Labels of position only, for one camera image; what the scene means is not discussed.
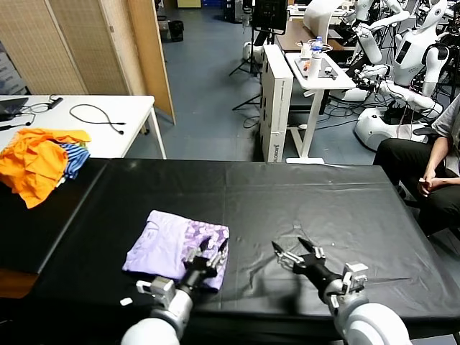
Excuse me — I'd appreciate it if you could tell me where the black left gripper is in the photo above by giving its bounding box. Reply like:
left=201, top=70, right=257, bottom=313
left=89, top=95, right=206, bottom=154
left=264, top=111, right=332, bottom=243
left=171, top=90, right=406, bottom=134
left=180, top=236, right=230, bottom=291

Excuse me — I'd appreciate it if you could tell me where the black plastic table sheet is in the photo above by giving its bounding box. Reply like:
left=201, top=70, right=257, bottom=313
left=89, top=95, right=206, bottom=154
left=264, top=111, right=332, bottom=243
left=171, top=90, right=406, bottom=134
left=35, top=157, right=460, bottom=345

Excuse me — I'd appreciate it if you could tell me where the person's right hand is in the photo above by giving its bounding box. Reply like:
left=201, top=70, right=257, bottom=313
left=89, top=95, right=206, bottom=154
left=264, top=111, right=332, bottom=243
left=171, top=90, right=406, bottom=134
left=418, top=175, right=434, bottom=198

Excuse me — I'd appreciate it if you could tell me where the white robot with cylinder forearm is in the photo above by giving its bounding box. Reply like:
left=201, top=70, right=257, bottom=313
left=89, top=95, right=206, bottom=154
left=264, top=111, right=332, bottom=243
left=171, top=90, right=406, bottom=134
left=350, top=0, right=410, bottom=65

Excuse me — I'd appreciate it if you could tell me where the black trash bin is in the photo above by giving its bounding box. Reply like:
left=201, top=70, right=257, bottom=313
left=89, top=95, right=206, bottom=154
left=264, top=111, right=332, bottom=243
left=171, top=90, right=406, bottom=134
left=167, top=19, right=184, bottom=42

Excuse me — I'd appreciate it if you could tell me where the white standing desk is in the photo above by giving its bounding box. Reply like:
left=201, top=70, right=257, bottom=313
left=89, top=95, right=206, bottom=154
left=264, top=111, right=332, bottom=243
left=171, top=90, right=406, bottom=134
left=285, top=51, right=357, bottom=165

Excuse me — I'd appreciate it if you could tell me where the blue striped garment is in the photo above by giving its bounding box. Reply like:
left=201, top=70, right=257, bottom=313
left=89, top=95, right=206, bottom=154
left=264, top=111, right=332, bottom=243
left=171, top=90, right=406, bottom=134
left=59, top=142, right=91, bottom=180

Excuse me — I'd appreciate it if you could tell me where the black laptop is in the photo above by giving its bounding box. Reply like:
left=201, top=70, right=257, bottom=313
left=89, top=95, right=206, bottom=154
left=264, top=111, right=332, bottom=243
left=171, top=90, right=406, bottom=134
left=0, top=96, right=29, bottom=121

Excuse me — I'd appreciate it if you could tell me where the white rectangular table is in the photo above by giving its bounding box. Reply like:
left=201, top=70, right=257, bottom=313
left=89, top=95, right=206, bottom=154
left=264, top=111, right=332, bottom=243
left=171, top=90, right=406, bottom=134
left=0, top=93, right=168, bottom=160

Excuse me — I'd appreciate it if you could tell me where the tall white cardboard box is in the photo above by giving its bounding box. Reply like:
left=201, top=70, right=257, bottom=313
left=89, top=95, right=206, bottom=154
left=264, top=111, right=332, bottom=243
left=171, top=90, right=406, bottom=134
left=260, top=43, right=294, bottom=163

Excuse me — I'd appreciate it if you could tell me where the seated person in black trousers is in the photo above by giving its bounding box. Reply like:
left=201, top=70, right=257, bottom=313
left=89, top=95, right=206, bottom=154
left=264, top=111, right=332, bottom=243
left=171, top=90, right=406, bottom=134
left=372, top=92, right=460, bottom=238

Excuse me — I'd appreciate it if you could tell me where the large white humanoid robot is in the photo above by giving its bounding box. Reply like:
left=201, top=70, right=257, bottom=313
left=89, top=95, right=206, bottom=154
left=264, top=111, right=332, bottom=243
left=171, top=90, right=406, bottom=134
left=354, top=0, right=452, bottom=150

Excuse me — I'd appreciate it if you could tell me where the orange garment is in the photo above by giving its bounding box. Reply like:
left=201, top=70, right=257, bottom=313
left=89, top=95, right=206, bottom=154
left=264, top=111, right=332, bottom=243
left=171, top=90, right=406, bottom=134
left=0, top=127, right=93, bottom=209

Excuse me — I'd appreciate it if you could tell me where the brown wooden desk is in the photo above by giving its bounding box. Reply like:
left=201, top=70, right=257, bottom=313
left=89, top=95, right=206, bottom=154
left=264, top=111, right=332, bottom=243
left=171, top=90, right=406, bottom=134
left=275, top=18, right=357, bottom=54

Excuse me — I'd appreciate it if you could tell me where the wooden folding partition screen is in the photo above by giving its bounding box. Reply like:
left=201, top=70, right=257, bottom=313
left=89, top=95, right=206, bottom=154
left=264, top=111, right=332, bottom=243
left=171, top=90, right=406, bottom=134
left=0, top=0, right=177, bottom=125

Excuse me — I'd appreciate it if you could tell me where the black monitor on tripod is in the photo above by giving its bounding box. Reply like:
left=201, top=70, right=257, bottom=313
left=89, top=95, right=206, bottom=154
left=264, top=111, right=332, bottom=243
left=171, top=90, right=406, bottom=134
left=229, top=0, right=290, bottom=112

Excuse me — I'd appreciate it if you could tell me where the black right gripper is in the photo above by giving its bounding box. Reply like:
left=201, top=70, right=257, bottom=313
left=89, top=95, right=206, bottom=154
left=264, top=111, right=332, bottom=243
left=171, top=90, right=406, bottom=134
left=271, top=236, right=343, bottom=294

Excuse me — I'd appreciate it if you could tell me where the black tray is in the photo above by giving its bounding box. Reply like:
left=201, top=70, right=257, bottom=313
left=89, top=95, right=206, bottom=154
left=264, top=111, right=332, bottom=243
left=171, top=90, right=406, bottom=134
left=293, top=56, right=339, bottom=80

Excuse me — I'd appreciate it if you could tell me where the person's right forearm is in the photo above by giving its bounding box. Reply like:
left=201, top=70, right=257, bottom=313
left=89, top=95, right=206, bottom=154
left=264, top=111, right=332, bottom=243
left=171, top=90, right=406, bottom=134
left=423, top=136, right=454, bottom=180

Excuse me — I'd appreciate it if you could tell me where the white tumbler bottle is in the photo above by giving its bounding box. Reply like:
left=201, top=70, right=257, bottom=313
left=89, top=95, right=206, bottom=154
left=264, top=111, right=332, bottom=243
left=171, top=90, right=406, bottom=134
left=308, top=50, right=322, bottom=82

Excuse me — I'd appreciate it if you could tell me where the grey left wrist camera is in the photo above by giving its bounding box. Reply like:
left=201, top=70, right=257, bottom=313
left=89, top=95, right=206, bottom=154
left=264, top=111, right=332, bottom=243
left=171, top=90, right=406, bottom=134
left=135, top=275, right=176, bottom=307

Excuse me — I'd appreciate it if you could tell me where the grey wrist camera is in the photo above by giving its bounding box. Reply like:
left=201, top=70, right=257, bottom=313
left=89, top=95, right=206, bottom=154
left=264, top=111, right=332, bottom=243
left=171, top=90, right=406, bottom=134
left=341, top=262, right=370, bottom=295
left=135, top=275, right=176, bottom=307

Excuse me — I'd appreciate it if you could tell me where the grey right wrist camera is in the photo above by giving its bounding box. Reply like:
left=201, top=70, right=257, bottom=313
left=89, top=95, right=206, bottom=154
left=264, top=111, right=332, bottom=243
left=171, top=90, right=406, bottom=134
left=341, top=262, right=370, bottom=295

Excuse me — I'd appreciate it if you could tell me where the person's left forearm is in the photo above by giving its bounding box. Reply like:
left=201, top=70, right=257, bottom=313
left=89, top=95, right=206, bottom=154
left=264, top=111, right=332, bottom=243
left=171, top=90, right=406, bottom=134
left=435, top=175, right=460, bottom=190

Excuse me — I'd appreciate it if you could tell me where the lavender t-shirt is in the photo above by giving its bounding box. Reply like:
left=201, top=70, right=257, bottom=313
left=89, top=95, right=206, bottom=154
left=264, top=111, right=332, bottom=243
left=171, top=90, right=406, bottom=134
left=121, top=210, right=231, bottom=294

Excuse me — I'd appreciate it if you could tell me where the small white robot base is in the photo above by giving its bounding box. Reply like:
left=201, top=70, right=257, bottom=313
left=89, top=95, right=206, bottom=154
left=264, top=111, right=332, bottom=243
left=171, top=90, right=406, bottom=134
left=242, top=40, right=265, bottom=60

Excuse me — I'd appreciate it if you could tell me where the thick black cable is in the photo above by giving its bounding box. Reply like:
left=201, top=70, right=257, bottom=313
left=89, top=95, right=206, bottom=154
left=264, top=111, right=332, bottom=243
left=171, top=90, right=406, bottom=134
left=69, top=103, right=127, bottom=135

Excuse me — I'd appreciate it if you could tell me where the white curved machine shell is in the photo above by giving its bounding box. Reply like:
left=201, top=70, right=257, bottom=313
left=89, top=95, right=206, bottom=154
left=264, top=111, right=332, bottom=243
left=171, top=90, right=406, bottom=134
left=303, top=0, right=342, bottom=39

